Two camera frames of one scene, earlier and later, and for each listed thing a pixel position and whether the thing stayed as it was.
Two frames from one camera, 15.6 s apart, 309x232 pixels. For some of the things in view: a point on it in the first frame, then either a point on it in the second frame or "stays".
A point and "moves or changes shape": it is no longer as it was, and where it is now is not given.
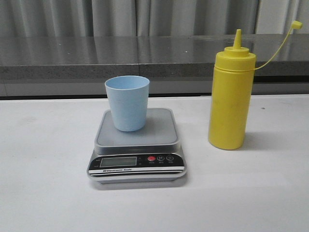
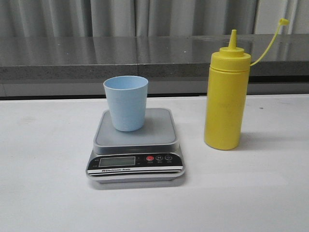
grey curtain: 147,18 stays
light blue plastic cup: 128,95 stays
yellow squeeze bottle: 235,69 moves or changes shape
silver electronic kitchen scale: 151,155 stays
